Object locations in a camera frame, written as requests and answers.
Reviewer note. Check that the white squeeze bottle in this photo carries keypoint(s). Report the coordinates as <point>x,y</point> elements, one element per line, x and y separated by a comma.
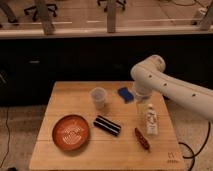
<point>151,120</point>

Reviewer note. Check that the translucent plastic cup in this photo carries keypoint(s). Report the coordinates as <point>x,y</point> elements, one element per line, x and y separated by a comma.
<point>98,96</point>

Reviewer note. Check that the black office chair base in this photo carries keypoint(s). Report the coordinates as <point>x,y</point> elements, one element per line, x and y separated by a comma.
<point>52,7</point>
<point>112,3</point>

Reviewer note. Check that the black office chair base centre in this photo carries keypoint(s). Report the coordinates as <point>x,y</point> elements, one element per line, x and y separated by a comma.
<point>112,3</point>

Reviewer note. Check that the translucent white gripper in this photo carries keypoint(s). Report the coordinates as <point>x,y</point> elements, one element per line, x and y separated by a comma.
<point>141,102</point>

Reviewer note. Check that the grey desk leg left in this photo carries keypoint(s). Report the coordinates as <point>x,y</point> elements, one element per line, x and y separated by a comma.
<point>47,25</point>

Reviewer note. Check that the grey desk leg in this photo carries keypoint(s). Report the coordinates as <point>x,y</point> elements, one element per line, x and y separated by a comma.
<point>47,25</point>
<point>207,20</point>
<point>111,20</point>

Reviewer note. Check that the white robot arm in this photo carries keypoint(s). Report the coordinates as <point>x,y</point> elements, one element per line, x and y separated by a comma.
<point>148,76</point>

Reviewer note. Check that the black office chair base left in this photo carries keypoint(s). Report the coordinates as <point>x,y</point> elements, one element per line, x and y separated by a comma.
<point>52,7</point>

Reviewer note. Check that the orange patterned bowl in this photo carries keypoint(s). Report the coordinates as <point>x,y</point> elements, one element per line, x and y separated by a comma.
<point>70,132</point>

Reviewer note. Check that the black striped rectangular case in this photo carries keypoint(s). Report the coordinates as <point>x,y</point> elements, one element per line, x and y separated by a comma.
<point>107,125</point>

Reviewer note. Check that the blue sponge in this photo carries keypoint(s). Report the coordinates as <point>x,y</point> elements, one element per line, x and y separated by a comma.
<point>125,95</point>

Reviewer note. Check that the grey desk leg right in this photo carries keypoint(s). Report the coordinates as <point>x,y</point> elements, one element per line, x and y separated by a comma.
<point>207,20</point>

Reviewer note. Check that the grey desk leg centre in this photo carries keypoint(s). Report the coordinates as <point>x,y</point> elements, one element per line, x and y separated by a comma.
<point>111,20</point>

